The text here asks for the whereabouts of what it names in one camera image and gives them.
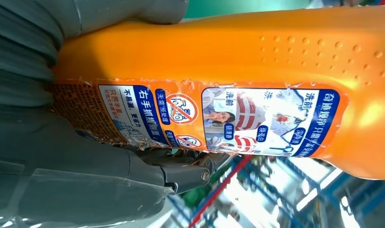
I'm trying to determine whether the blue metal shelving rack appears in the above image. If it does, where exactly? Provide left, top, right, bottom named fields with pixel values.
left=169, top=155, right=385, bottom=228

